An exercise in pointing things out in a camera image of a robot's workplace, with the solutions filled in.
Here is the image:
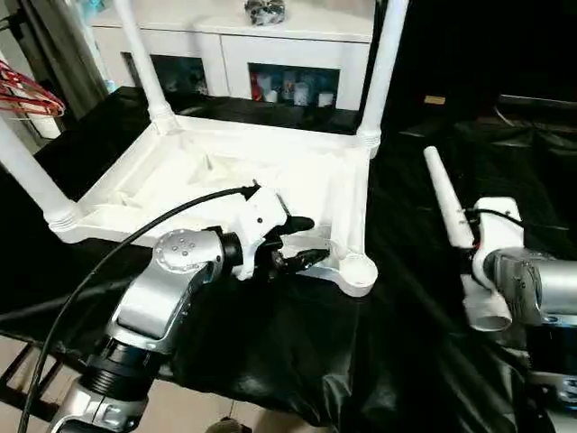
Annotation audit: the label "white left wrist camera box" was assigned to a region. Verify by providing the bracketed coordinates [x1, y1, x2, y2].
[233, 184, 290, 281]

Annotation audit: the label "black television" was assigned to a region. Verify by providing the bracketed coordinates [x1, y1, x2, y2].
[498, 93, 577, 119]

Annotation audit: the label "white plastic table leg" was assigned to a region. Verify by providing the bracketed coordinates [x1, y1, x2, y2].
[357, 0, 411, 151]
[0, 116, 86, 232]
[111, 0, 178, 134]
[422, 143, 514, 334]

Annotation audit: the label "white plastic container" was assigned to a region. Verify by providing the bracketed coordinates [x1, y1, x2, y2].
[32, 114, 63, 141]

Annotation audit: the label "white glass-door cabinet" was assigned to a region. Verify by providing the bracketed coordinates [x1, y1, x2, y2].
[88, 0, 376, 113]

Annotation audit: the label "white teal patterned curtain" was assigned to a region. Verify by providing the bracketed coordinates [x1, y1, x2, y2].
[91, 26, 119, 95]

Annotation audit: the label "red clothes hangers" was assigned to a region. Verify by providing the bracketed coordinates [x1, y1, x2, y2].
[0, 57, 68, 120]

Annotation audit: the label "black bundle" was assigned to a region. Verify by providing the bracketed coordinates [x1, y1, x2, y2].
[243, 0, 289, 27]

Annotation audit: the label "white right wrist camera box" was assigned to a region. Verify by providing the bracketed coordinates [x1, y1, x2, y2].
[470, 196, 527, 293]

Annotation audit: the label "grey curtain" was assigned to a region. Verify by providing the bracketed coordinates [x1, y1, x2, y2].
[20, 0, 110, 122]

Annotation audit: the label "black metal table frame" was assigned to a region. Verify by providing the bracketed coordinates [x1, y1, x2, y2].
[0, 332, 69, 408]

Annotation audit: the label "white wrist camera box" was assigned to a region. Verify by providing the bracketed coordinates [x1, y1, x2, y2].
[470, 196, 527, 293]
[233, 184, 290, 281]

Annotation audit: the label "black glossy mat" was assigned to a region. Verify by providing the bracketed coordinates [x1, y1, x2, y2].
[0, 85, 577, 433]

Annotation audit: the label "white plastic table top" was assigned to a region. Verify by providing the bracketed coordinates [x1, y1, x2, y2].
[44, 111, 380, 299]

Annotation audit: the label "grey robot foot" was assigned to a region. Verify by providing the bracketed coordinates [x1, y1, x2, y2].
[206, 416, 248, 433]

